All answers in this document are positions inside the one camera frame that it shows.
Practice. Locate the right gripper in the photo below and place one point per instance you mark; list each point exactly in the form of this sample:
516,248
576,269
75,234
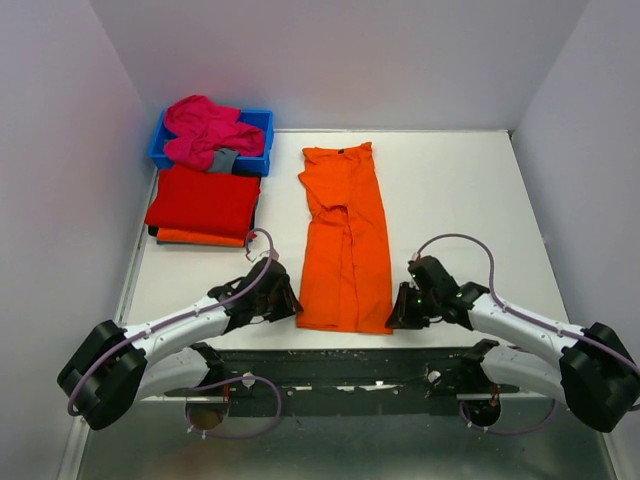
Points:
401,315

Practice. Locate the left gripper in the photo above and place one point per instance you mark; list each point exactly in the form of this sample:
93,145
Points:
289,304

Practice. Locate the orange t-shirt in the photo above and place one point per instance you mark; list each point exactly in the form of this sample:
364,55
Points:
346,282
167,235

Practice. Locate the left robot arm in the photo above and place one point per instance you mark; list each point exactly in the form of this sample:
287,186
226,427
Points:
114,367

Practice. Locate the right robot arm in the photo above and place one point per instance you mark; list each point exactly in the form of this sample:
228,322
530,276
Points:
587,369

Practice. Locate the folded orange t-shirt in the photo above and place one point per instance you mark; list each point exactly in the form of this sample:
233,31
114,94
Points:
167,235

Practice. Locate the folded red t-shirt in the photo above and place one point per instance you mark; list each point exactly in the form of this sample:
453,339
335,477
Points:
221,204

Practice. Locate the grey garment in bin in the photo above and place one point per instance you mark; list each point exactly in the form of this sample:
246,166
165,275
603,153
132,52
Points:
223,161

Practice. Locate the pink t-shirt in bin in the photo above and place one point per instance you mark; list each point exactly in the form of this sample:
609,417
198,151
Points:
200,127

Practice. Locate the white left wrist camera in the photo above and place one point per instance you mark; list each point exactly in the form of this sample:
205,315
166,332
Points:
256,255

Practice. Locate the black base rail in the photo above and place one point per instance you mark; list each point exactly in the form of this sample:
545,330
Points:
339,382

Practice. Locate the aluminium extrusion frame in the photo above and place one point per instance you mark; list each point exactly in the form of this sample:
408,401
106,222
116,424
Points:
149,433

